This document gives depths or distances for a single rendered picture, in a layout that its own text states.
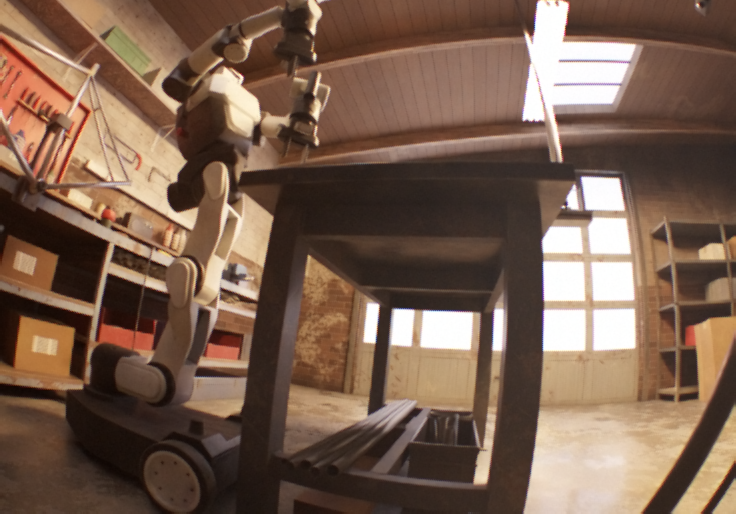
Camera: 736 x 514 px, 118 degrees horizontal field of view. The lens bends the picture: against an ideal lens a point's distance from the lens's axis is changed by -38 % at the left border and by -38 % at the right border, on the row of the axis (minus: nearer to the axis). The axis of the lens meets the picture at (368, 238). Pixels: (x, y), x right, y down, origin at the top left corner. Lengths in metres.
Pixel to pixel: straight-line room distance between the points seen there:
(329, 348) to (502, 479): 3.56
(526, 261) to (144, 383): 1.07
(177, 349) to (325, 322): 3.21
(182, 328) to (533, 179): 1.00
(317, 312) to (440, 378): 1.62
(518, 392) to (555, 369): 3.39
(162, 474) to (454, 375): 3.43
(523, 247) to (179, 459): 0.89
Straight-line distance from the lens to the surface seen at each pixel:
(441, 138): 4.08
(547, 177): 0.74
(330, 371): 4.17
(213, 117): 1.30
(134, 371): 1.18
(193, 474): 0.88
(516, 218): 0.80
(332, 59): 3.15
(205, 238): 1.15
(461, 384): 4.00
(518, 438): 0.76
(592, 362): 4.26
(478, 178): 0.72
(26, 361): 1.73
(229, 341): 2.74
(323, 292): 4.29
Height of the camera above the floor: 0.49
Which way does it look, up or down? 18 degrees up
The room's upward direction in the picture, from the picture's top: 6 degrees clockwise
